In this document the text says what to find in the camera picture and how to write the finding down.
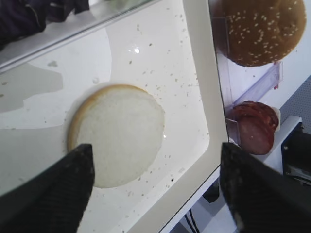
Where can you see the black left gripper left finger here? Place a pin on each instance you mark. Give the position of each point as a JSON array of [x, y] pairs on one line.
[[53, 201]]

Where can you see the sesame bun top front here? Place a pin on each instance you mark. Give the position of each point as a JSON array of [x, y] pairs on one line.
[[260, 32]]

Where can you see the bun bottom slice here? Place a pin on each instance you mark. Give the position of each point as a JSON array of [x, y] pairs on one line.
[[125, 126]]

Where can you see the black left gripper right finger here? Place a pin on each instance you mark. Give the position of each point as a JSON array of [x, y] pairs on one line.
[[260, 199]]

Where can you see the clear plastic container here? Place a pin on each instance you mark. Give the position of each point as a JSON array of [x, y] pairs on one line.
[[76, 26]]

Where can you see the clear rail upper right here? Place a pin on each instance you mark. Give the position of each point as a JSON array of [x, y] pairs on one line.
[[270, 80]]

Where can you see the white pusher block meat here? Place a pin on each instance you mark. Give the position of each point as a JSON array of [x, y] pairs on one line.
[[278, 113]]

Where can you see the clear vertical rail right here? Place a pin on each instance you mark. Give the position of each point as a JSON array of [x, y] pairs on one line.
[[226, 80]]

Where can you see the stack of meat slices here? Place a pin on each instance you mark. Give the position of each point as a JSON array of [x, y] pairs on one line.
[[257, 123]]

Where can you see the metal baking tray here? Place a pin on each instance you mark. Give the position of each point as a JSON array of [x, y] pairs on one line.
[[165, 49]]

